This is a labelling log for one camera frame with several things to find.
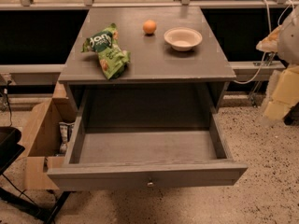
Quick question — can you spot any grey top drawer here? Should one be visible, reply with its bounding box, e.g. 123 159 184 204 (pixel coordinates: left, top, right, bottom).
48 85 247 190

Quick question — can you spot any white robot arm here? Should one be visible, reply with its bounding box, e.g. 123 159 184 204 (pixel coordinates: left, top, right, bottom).
256 7 299 124

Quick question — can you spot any grey wooden drawer cabinet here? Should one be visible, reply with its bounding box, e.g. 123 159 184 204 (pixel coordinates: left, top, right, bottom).
59 7 235 105

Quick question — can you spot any white bowl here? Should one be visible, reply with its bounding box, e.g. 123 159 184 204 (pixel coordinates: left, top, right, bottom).
164 27 203 51

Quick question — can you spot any orange fruit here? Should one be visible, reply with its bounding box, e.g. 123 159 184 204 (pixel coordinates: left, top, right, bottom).
143 20 157 35

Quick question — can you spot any green chip bag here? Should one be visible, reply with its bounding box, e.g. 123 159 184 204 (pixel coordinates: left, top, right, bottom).
82 23 130 79

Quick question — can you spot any snack bag in box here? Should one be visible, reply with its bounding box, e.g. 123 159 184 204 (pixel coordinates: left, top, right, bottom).
59 122 75 154

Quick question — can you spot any cardboard box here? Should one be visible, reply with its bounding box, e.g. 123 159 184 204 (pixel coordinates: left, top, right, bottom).
21 83 76 189

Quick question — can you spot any black stand left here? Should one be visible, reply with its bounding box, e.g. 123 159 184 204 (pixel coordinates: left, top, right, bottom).
0 126 70 224

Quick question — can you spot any white cable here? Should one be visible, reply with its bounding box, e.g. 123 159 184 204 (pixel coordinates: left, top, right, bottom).
233 0 295 85

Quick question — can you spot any metal railing frame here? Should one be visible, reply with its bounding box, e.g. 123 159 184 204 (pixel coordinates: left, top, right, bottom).
1 0 298 84

